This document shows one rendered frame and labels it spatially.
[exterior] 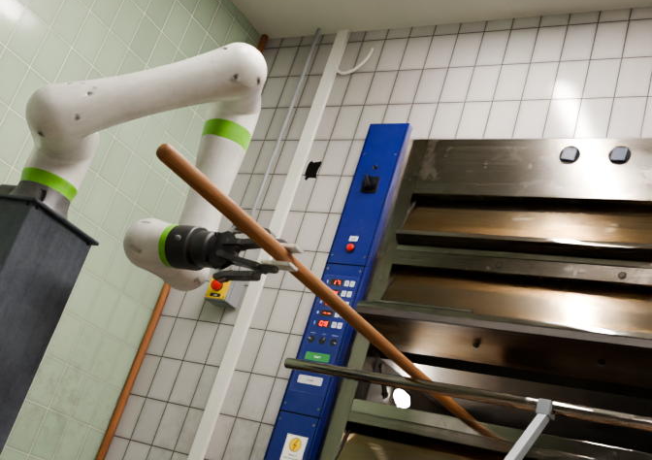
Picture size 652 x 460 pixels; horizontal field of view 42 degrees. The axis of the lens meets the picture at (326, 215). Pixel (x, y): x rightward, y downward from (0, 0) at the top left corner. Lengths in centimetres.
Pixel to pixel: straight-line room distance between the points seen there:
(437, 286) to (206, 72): 113
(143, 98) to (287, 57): 171
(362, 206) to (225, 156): 98
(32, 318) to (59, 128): 40
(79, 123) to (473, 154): 143
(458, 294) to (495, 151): 50
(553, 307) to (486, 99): 81
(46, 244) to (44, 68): 104
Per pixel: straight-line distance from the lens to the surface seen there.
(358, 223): 286
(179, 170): 139
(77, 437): 306
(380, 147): 299
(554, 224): 264
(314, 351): 273
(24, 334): 191
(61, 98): 187
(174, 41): 327
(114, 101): 188
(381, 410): 260
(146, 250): 181
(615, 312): 248
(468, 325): 241
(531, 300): 256
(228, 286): 297
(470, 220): 274
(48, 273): 193
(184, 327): 311
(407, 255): 276
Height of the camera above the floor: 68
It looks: 22 degrees up
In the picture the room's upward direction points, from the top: 18 degrees clockwise
